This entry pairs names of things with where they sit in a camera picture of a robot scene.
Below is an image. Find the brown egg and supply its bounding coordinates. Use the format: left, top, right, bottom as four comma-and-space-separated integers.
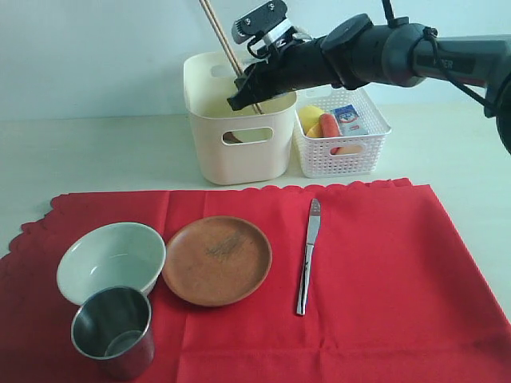
337, 144, 363, 155

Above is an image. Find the wooden chopstick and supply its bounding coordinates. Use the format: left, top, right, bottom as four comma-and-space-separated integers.
199, 0, 264, 116
204, 0, 263, 116

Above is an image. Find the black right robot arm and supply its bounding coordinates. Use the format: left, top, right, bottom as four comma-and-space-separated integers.
228, 14, 510, 148

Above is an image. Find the blue white milk carton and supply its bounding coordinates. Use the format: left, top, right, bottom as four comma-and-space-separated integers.
331, 105, 369, 136

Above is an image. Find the orange cheese wedge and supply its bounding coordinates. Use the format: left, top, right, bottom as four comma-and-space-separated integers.
306, 123, 323, 139

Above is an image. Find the dark wooden spoon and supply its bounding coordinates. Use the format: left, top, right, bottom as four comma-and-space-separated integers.
222, 132, 242, 144

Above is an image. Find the white lattice plastic basket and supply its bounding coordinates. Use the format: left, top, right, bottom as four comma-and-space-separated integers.
293, 85, 391, 178

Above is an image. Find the grey ceramic bowl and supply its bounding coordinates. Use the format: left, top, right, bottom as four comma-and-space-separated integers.
56, 222, 166, 306

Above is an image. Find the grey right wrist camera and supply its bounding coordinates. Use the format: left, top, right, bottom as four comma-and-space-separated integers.
231, 0, 311, 48

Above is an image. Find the yellow lemon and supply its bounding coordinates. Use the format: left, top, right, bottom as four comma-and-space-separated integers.
298, 105, 324, 134

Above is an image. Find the brown round plate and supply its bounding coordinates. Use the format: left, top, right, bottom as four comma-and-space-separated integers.
161, 215, 272, 307

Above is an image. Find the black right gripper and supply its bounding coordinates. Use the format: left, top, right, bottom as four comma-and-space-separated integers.
227, 38, 335, 111

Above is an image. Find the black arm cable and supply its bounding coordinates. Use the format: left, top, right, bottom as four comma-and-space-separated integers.
381, 0, 498, 119

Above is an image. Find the cream plastic bin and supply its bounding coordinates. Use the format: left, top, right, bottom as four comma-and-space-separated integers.
183, 53, 297, 185

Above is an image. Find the small red strawberry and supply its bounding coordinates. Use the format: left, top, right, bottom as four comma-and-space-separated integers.
319, 113, 341, 138

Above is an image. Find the stainless steel cup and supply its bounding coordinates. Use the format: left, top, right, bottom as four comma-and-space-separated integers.
70, 286, 156, 381

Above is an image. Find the silver table knife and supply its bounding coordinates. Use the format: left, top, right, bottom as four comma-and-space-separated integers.
296, 199, 321, 316

